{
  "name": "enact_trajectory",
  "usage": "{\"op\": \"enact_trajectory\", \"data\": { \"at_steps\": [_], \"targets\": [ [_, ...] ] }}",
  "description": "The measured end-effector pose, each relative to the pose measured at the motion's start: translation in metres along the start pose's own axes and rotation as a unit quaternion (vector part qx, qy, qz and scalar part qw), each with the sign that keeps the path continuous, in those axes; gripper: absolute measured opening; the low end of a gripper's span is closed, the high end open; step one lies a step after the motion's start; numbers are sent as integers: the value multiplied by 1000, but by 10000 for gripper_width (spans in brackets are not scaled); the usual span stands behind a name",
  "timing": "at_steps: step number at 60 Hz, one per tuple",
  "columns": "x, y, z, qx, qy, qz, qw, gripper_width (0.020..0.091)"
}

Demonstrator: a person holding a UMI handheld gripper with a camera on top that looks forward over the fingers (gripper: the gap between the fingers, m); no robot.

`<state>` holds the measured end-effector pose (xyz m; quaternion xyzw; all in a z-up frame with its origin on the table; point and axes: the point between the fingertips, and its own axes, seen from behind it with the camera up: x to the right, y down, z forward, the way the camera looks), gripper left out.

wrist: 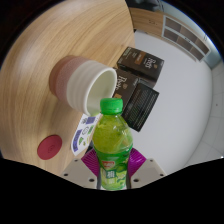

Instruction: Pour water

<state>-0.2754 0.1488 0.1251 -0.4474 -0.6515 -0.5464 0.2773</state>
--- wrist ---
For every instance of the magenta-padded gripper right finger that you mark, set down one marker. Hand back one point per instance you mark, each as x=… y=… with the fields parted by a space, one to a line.
x=148 y=171

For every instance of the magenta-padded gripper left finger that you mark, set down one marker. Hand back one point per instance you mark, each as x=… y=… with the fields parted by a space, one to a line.
x=78 y=171

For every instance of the green drink bottle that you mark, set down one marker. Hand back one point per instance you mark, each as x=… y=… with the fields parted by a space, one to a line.
x=112 y=143

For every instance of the white and pink ribbed mug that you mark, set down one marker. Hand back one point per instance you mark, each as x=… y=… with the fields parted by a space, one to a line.
x=78 y=83

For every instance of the black sofa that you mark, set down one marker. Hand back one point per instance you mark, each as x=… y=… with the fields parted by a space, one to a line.
x=143 y=4

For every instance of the dark brown gold-print carton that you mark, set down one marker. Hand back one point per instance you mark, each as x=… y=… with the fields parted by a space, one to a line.
x=125 y=83

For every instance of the black glossy carton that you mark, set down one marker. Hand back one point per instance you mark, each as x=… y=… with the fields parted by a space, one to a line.
x=141 y=106

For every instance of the wooden shelf unit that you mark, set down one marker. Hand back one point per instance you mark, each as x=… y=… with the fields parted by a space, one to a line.
x=180 y=33

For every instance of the flat round red coaster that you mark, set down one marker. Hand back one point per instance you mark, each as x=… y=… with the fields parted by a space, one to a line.
x=49 y=147

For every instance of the small dark brown carton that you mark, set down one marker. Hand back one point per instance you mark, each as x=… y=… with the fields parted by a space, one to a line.
x=140 y=63

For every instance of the white purple green leaflet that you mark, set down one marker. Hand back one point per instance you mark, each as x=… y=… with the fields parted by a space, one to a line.
x=81 y=136

